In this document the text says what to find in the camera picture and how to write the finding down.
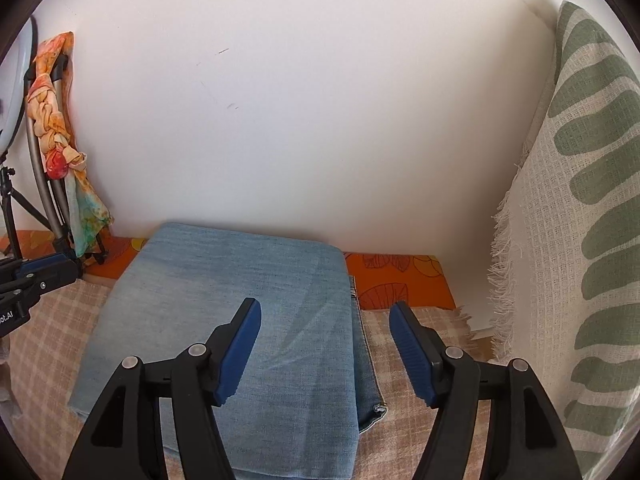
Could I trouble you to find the colourful orange scarf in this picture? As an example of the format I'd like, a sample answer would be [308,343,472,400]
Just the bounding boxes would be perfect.
[25,31,113,258]

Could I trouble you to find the black tripod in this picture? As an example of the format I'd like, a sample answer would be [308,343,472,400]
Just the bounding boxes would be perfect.
[0,165,56,261]

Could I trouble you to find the orange leaf-print sheet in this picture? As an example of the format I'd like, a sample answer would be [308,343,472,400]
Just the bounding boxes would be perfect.
[0,230,458,311]

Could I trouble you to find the blue denim pants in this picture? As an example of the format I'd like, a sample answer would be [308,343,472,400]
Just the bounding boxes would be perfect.
[67,222,388,480]

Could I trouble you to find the white ring light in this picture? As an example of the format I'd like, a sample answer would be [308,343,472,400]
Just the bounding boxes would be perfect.
[0,14,40,168]

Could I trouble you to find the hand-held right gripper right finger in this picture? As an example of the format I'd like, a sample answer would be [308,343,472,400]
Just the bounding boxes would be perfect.
[389,301,583,480]

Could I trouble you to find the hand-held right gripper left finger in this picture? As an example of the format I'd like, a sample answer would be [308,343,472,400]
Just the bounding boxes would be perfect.
[61,297,262,480]

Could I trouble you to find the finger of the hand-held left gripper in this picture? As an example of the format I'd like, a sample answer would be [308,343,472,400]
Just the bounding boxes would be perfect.
[0,252,71,277]
[0,260,83,306]

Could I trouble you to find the beige plaid blanket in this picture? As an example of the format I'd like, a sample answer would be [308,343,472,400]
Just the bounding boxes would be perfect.
[7,280,493,480]

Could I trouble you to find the white green-striped throw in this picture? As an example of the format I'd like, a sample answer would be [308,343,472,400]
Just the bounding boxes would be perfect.
[487,0,640,480]

